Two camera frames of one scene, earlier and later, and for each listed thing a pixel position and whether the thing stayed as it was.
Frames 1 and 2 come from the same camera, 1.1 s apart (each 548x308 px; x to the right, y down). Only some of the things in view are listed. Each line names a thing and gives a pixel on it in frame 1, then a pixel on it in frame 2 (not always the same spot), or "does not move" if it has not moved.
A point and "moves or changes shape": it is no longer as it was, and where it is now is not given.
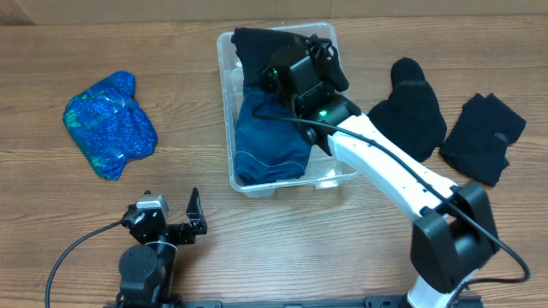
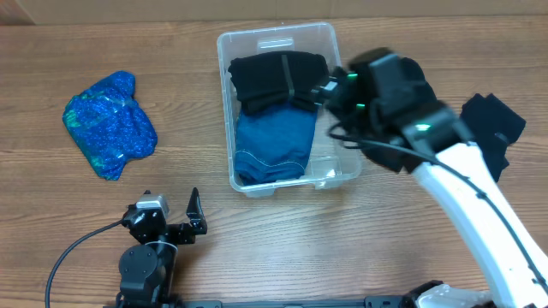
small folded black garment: [477, 145] does not move
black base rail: [169, 300] does not move
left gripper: [197, 221] does not move
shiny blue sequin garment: [109, 125] does not move
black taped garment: [259, 49] moves or changes shape
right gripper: [268, 78] to [346, 90]
